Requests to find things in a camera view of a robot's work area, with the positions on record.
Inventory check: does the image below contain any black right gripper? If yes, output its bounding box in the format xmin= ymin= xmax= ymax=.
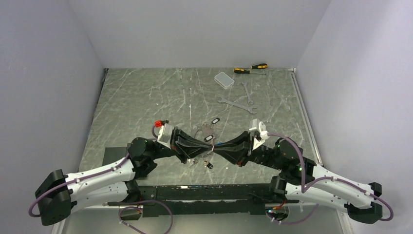
xmin=212 ymin=131 xmax=283 ymax=170

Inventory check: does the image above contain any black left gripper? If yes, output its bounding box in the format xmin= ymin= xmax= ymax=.
xmin=149 ymin=126 xmax=213 ymax=164

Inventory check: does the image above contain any metal key organizer plate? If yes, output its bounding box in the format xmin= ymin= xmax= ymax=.
xmin=188 ymin=122 xmax=216 ymax=167

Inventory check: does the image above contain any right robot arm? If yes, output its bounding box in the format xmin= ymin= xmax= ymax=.
xmin=213 ymin=130 xmax=386 ymax=224

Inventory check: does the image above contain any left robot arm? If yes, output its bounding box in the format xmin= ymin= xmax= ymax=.
xmin=28 ymin=124 xmax=214 ymax=226

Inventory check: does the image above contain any black key tag white label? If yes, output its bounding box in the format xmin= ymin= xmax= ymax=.
xmin=204 ymin=135 xmax=214 ymax=142

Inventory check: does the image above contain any small silver wrench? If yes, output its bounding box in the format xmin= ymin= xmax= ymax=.
xmin=242 ymin=81 xmax=254 ymax=105

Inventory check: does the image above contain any large silver wrench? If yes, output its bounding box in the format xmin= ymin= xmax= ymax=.
xmin=217 ymin=96 xmax=258 ymax=114

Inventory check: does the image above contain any clear plastic box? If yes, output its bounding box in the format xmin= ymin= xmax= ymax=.
xmin=214 ymin=72 xmax=235 ymax=90

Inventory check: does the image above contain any black flat box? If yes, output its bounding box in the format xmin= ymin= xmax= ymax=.
xmin=102 ymin=147 xmax=152 ymax=179

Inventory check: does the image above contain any yellow black screwdriver front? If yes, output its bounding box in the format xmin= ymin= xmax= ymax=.
xmin=233 ymin=68 xmax=266 ymax=75

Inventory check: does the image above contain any yellow black screwdriver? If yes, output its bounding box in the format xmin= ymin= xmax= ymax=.
xmin=247 ymin=63 xmax=268 ymax=70
xmin=233 ymin=68 xmax=266 ymax=75

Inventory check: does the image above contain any yellow black screwdriver rear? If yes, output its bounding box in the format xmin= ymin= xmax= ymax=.
xmin=247 ymin=63 xmax=268 ymax=70

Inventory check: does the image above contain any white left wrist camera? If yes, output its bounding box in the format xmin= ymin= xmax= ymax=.
xmin=157 ymin=123 xmax=174 ymax=149

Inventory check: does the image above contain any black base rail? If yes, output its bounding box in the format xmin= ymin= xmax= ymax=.
xmin=107 ymin=180 xmax=298 ymax=217

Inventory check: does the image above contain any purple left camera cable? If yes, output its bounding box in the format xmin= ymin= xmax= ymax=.
xmin=27 ymin=120 xmax=169 ymax=218

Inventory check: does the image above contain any purple camera cable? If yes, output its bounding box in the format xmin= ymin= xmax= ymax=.
xmin=266 ymin=132 xmax=394 ymax=222
xmin=27 ymin=120 xmax=169 ymax=218

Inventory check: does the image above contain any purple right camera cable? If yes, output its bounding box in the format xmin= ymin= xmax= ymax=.
xmin=266 ymin=132 xmax=394 ymax=222

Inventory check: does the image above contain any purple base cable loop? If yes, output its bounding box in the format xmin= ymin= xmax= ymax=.
xmin=118 ymin=200 xmax=174 ymax=234

